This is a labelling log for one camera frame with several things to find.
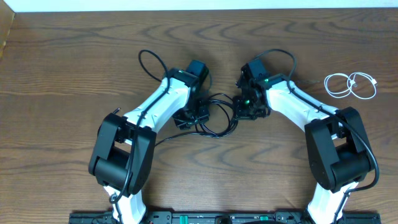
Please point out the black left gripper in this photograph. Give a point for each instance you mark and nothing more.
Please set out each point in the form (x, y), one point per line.
(188, 124)

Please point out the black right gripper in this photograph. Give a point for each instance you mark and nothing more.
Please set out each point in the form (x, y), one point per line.
(242, 115)

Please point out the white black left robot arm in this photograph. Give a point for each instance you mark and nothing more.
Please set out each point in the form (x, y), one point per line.
(124, 148)

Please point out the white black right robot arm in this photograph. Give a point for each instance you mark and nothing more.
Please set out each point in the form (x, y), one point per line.
(339, 153)

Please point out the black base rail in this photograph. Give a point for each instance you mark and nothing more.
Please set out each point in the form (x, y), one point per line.
(197, 218)

